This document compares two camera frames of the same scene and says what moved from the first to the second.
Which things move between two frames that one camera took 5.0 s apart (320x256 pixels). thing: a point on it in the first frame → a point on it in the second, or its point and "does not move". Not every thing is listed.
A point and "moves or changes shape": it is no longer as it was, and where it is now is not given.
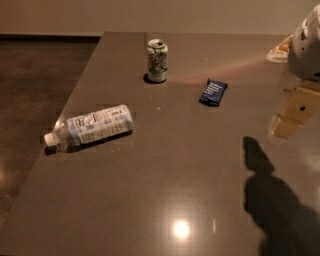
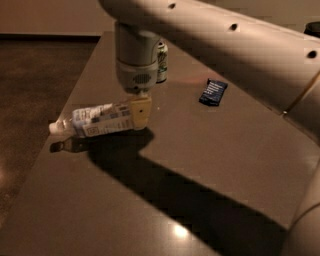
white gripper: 306,53 → 136,79
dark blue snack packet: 213,93 does not move
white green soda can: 157,57 does not move
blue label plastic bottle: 89,127 moves or changes shape
